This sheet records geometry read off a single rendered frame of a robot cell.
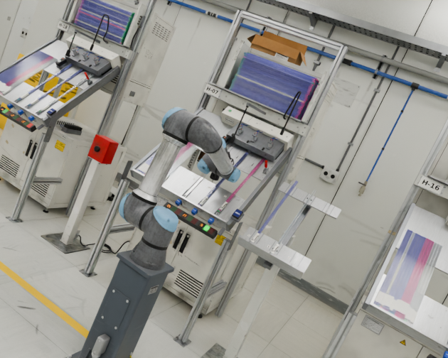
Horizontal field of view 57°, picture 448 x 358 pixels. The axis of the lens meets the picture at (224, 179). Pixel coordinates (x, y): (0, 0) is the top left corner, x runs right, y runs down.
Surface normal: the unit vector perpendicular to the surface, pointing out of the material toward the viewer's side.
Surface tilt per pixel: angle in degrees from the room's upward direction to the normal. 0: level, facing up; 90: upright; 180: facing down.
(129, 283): 90
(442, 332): 44
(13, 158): 90
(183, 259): 90
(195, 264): 90
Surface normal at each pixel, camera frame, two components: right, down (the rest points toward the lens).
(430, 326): 0.02, -0.66
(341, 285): -0.39, -0.02
